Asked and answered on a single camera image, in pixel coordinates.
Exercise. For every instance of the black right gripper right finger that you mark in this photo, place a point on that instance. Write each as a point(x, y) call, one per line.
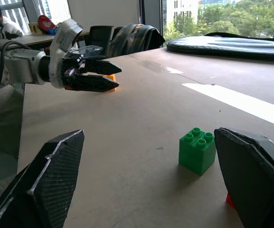
point(253, 180)

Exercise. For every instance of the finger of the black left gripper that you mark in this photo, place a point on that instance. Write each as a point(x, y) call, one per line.
point(94, 83)
point(103, 67)

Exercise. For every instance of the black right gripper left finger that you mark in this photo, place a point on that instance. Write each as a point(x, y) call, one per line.
point(53, 171)

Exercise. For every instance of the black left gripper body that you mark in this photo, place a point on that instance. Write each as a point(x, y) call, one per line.
point(71, 64)

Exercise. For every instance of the clear plastic bag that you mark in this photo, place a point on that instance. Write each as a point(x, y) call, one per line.
point(91, 50)

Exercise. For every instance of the black office chair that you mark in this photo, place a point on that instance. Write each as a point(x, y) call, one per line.
point(101, 38)

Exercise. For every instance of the red toy brick cube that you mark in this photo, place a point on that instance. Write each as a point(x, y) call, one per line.
point(230, 202)

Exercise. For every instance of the dark camouflage jacket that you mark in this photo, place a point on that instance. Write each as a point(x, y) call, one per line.
point(134, 39)

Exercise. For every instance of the red and white object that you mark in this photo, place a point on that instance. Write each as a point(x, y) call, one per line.
point(45, 22)

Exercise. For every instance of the grey office desk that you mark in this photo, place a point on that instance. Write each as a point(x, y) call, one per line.
point(25, 40)

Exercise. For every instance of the clear tape patch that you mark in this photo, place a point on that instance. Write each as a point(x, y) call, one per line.
point(161, 67)

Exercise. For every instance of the green toy brick cube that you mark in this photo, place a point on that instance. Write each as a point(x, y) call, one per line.
point(196, 154)

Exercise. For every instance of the person in white shirt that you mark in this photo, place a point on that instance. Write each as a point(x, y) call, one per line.
point(9, 27)

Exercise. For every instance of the white tape strip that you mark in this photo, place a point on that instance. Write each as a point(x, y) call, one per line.
point(241, 101)

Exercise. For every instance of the white building outside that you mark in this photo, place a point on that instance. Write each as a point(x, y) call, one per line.
point(182, 10)

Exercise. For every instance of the black flat zipped bag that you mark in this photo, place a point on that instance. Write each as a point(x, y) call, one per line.
point(224, 46)

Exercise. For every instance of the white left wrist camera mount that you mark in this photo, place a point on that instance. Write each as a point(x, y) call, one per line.
point(56, 54)

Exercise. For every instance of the dark window frame post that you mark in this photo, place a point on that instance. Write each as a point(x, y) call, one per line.
point(151, 12)

